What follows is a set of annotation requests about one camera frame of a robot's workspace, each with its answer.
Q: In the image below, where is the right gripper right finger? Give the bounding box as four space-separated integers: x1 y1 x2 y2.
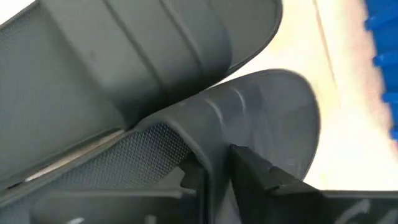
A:
231 144 398 224

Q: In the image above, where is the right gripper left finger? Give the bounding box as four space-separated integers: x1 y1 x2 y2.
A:
30 157 208 224

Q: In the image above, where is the black rubber slide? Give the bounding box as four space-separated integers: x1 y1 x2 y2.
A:
0 0 283 187
0 68 321 224

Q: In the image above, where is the blue plastic bin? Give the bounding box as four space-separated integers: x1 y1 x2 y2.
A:
363 0 398 141

